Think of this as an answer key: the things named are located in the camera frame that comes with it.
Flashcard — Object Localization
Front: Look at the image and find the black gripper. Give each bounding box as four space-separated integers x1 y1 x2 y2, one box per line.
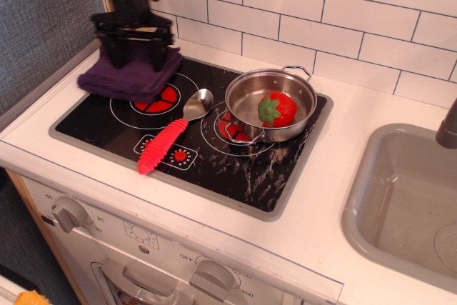
91 0 173 71

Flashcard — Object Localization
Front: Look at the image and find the purple rag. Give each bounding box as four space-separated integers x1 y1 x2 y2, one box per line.
77 42 184 103

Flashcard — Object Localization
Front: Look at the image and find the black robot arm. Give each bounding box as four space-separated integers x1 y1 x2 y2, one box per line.
91 0 173 71

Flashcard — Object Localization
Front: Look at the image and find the red toy strawberry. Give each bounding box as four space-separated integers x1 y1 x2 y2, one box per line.
258 91 298 128

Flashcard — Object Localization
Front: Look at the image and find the black toy stovetop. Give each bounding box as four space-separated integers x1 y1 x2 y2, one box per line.
49 59 333 221

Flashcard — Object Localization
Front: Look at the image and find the grey left oven knob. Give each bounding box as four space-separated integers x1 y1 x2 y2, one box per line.
51 196 88 233

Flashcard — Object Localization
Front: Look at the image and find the grey oven knob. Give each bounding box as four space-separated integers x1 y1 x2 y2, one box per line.
51 196 88 233
189 260 235 302

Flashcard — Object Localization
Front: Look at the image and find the grey right oven knob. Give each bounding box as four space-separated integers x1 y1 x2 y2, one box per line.
189 260 235 302

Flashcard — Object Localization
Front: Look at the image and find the yellow object at corner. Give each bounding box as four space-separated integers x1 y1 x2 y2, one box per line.
14 290 51 305

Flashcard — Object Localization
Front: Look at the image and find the grey sink basin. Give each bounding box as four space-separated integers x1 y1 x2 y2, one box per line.
342 124 456 293

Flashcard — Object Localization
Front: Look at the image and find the grey faucet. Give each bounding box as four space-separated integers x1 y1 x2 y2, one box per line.
436 100 457 149

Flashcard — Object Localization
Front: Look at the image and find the spoon with red handle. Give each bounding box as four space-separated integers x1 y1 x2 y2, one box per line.
137 89 214 175

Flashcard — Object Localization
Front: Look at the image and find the silver pot with handles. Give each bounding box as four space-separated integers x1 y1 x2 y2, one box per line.
225 66 318 144

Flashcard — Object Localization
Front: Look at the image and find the grey oven door handle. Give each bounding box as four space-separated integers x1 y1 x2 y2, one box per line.
101 259 197 304

